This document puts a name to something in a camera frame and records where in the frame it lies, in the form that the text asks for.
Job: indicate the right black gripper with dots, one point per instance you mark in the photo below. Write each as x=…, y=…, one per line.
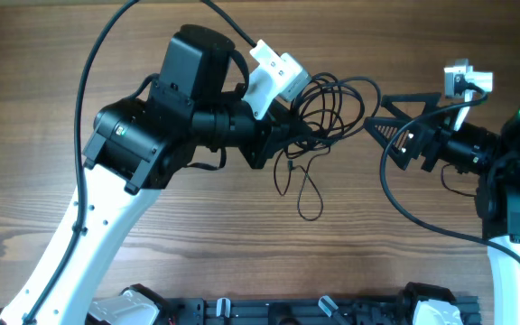
x=427, y=138

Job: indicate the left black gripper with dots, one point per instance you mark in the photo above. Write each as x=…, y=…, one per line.
x=273, y=131

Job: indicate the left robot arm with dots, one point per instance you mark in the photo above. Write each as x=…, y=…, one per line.
x=204, y=95

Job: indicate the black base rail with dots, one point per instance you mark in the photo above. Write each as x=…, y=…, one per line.
x=416, y=303

